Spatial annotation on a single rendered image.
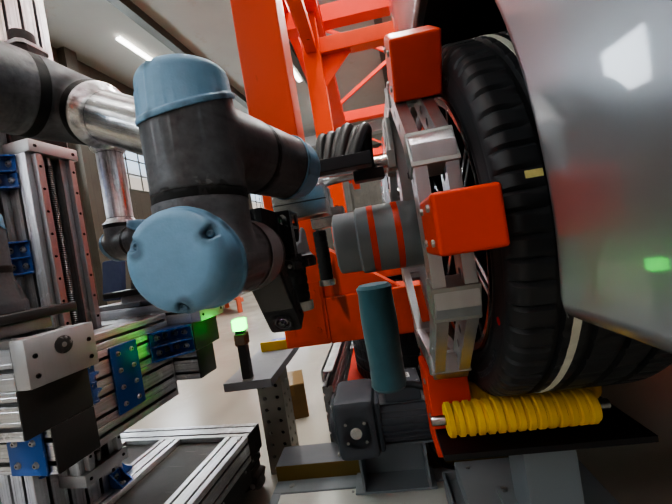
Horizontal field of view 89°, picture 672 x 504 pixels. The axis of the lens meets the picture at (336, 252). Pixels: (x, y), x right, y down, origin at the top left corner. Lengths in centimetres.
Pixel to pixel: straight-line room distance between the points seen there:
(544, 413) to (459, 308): 28
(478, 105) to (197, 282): 39
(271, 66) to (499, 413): 120
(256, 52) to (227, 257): 120
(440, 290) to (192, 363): 92
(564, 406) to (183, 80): 69
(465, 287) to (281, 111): 97
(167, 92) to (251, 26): 116
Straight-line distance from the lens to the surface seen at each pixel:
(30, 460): 96
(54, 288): 117
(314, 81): 346
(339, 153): 55
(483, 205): 40
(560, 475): 89
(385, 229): 67
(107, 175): 147
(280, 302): 44
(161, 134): 29
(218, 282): 24
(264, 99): 132
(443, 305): 48
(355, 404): 107
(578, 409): 73
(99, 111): 58
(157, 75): 31
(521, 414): 70
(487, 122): 48
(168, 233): 25
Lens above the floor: 84
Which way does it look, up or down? 1 degrees down
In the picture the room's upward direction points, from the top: 9 degrees counter-clockwise
